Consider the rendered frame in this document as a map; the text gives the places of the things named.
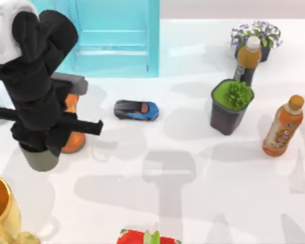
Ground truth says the grey cylinder cup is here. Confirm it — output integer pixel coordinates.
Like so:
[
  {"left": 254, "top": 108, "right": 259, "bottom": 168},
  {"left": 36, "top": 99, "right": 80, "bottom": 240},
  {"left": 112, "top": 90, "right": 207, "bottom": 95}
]
[{"left": 19, "top": 142, "right": 60, "bottom": 172}]

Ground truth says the golden trophy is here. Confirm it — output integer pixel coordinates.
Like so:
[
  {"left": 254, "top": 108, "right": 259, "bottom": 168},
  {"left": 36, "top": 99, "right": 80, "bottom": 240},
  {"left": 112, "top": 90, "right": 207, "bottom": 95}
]
[{"left": 0, "top": 173, "right": 42, "bottom": 244}]

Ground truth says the blue and black toy car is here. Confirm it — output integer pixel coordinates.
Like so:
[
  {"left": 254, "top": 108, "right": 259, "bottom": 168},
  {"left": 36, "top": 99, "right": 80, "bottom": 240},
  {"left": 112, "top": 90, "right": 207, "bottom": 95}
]
[{"left": 113, "top": 99, "right": 160, "bottom": 123}]

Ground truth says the light blue rack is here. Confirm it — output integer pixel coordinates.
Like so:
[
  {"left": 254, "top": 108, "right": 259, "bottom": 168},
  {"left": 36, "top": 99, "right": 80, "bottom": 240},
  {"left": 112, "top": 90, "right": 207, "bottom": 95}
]
[{"left": 29, "top": 0, "right": 160, "bottom": 78}]

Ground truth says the red pot with green plant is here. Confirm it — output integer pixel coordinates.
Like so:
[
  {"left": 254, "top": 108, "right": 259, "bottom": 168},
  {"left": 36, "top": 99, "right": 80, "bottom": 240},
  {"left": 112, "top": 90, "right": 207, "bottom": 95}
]
[{"left": 116, "top": 228, "right": 182, "bottom": 244}]

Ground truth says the black pot with green plant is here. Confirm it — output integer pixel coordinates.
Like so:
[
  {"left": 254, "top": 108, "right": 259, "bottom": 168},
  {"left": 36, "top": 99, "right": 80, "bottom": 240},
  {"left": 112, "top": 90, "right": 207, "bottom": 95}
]
[{"left": 209, "top": 79, "right": 255, "bottom": 136}]

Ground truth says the brown bottle with white cap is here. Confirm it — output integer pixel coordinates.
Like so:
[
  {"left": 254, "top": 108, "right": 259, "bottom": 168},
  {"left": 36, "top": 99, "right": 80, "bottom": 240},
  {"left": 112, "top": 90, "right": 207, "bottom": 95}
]
[{"left": 233, "top": 36, "right": 262, "bottom": 87}]

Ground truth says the orange bottle with orange cap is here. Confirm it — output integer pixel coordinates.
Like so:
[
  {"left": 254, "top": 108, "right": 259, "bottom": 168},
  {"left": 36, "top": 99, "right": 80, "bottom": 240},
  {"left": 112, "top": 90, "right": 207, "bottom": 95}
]
[{"left": 262, "top": 94, "right": 305, "bottom": 158}]

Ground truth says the black pot with purple flowers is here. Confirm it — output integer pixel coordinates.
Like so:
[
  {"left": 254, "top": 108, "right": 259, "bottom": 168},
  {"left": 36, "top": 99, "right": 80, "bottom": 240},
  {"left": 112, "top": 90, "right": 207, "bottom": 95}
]
[{"left": 229, "top": 20, "right": 284, "bottom": 63}]

